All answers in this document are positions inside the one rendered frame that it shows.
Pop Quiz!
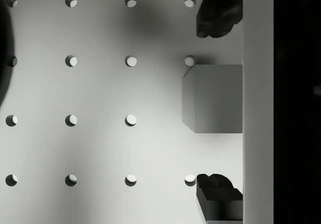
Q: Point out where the grey cube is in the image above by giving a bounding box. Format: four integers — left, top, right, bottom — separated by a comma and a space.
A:
181, 64, 243, 134

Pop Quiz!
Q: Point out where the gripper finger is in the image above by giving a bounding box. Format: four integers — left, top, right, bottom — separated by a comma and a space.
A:
196, 173, 243, 222
196, 0, 243, 39

